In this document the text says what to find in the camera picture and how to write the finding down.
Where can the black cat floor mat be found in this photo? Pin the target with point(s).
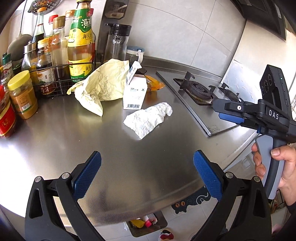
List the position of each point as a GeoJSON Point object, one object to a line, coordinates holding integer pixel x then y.
{"type": "Point", "coordinates": [197, 198]}

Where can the red white slipper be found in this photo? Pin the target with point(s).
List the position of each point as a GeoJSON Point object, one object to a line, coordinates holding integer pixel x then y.
{"type": "Point", "coordinates": [165, 235]}

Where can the black trash bin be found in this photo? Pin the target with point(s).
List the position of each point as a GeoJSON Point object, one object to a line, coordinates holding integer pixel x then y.
{"type": "Point", "coordinates": [138, 232]}

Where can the steel cap oil bottle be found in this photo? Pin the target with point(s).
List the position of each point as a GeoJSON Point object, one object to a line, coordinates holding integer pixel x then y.
{"type": "Point", "coordinates": [30, 60]}

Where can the black wire condiment rack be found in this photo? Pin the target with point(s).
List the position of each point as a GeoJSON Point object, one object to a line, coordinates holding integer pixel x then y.
{"type": "Point", "coordinates": [63, 79]}

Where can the blue lid glass jar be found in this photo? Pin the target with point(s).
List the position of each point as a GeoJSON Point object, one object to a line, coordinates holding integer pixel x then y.
{"type": "Point", "coordinates": [134, 53]}

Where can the person right hand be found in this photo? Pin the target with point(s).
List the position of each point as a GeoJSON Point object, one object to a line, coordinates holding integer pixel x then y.
{"type": "Point", "coordinates": [287, 180]}

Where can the red white carton box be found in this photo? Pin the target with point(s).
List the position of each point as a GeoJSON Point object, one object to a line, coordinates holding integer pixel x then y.
{"type": "Point", "coordinates": [149, 220]}

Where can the white milk carton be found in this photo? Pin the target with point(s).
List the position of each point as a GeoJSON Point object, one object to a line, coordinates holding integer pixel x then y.
{"type": "Point", "coordinates": [135, 89]}

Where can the red cap white bottle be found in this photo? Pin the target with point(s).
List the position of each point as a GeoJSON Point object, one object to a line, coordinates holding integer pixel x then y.
{"type": "Point", "coordinates": [49, 26]}

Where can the dark soy sauce bottle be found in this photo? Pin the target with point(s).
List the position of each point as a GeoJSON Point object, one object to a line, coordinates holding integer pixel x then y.
{"type": "Point", "coordinates": [45, 72]}

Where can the yellow foam fruit net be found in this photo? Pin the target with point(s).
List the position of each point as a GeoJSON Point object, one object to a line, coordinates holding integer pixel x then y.
{"type": "Point", "coordinates": [137, 223]}

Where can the yellow lid sauce jar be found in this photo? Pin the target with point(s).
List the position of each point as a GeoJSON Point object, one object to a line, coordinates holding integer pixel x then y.
{"type": "Point", "coordinates": [22, 94]}

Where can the green label vinegar bottle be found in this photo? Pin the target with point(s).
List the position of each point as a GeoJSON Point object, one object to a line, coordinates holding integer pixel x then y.
{"type": "Point", "coordinates": [80, 42]}

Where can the crumpled white tissue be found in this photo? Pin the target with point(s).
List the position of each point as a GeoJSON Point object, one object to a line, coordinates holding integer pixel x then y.
{"type": "Point", "coordinates": [143, 121]}

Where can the gas stove burner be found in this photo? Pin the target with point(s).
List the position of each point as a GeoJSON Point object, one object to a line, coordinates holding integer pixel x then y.
{"type": "Point", "coordinates": [205, 95]}

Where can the red lid chili jar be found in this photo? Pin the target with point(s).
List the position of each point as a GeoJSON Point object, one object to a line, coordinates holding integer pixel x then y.
{"type": "Point", "coordinates": [8, 115]}

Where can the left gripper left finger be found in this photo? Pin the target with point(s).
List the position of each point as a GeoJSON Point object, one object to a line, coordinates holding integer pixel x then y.
{"type": "Point", "coordinates": [42, 220]}

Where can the black lid glass oil jug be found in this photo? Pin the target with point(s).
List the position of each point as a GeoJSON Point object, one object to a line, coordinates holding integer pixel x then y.
{"type": "Point", "coordinates": [116, 45]}

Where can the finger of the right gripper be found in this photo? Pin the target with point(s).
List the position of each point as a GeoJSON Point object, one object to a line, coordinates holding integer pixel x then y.
{"type": "Point", "coordinates": [231, 118]}
{"type": "Point", "coordinates": [243, 109]}

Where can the orange snack wrapper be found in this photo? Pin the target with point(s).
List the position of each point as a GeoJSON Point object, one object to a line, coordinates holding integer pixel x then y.
{"type": "Point", "coordinates": [153, 84]}

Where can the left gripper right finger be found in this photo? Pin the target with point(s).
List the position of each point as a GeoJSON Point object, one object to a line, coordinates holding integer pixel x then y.
{"type": "Point", "coordinates": [252, 220]}

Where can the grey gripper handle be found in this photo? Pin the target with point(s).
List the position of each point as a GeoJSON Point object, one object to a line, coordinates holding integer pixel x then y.
{"type": "Point", "coordinates": [273, 167]}

